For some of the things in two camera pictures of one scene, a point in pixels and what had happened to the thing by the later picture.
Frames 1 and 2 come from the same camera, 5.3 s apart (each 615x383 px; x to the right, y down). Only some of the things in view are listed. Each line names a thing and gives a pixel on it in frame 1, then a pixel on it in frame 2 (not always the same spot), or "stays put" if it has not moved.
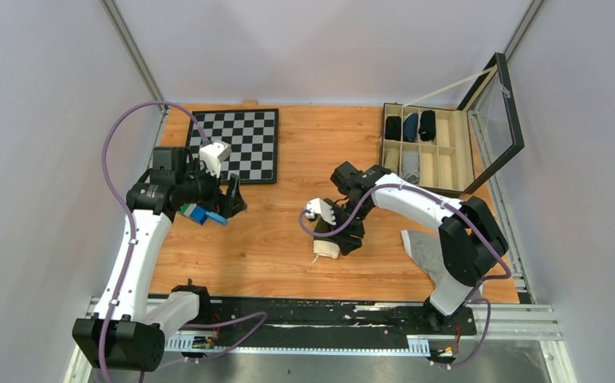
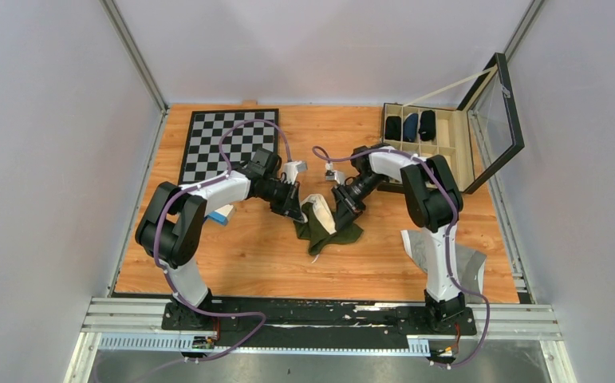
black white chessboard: x=253 y=136 stays put
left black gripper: x=235 y=203 → x=291 y=206
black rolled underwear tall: x=427 y=125 stays put
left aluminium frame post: x=116 y=19 stays put
